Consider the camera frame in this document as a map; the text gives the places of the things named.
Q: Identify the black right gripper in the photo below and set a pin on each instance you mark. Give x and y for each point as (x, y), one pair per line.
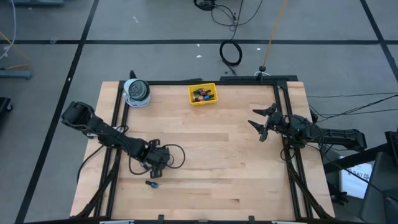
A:
(275, 123)

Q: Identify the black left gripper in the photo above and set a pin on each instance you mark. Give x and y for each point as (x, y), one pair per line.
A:
(157, 157)

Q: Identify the blue glitter nail polish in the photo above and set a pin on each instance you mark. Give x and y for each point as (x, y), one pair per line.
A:
(154, 185)

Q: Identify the light blue nail polish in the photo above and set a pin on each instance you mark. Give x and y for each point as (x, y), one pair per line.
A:
(206, 97)

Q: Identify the teal green nail polish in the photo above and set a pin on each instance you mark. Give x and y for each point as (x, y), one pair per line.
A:
(196, 91)

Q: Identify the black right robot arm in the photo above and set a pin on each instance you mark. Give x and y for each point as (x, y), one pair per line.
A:
(335, 137)

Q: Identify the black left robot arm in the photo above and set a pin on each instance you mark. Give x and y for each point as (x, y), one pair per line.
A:
(102, 130)

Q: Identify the yellow plastic basket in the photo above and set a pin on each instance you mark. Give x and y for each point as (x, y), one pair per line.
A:
(214, 88)

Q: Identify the black table clamp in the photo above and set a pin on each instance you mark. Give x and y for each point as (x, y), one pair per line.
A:
(251, 219)
(160, 218)

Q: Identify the black slanted beam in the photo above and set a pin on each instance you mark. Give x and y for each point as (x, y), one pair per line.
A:
(357, 158)

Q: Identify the white printed box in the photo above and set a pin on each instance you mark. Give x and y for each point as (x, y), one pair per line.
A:
(354, 182)

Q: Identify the black monitor edge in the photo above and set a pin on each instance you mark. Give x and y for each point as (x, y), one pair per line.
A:
(392, 146)

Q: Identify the dark grey chair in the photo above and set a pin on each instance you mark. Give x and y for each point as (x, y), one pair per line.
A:
(381, 193)

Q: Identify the black floor object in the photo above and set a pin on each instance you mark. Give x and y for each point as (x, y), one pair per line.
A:
(3, 105)

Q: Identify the grey floor base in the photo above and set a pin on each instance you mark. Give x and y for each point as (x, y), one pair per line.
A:
(14, 74)

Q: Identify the grey floor platform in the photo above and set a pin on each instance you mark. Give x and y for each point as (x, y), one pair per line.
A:
(37, 2)

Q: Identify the silver table bracket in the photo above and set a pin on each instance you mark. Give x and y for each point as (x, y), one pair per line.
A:
(116, 222)
(284, 222)

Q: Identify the black aluminium table frame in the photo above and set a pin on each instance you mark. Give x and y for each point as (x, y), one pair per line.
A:
(174, 83)

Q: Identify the black arched bracket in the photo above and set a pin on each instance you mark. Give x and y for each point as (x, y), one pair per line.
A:
(132, 74)

